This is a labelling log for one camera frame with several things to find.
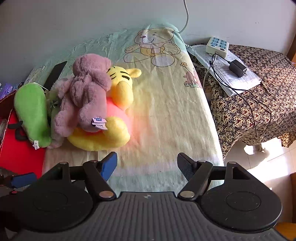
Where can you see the green pea plush toy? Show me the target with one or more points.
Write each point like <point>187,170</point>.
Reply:
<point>31,109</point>

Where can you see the cartoon bear bed sheet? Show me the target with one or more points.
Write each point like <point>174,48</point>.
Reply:
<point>170,113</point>

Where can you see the brown floral tablecloth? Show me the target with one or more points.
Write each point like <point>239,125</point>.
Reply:
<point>266,111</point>

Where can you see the yellow tiger plush toy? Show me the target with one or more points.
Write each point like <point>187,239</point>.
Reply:
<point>119,128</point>

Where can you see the black smartphone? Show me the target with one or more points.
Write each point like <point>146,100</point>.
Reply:
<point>54,75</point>

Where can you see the black charger adapter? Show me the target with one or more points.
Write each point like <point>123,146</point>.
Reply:
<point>237,68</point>

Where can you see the pink plush teddy bear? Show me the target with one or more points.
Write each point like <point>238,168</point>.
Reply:
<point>83,96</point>

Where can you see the white power strip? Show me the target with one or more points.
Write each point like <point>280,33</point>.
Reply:
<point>217,46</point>

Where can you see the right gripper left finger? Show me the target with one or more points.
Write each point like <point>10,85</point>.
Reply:
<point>97,174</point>

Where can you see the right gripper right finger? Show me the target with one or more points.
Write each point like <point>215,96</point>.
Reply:
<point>196,173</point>

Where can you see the white plush bunny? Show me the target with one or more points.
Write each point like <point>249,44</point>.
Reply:
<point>53,107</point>

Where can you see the red cardboard box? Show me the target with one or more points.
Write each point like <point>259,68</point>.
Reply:
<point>19,157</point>

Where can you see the white paper stack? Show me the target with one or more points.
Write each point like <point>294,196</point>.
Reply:
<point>219,69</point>

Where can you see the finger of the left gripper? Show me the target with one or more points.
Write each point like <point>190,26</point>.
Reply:
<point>23,180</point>

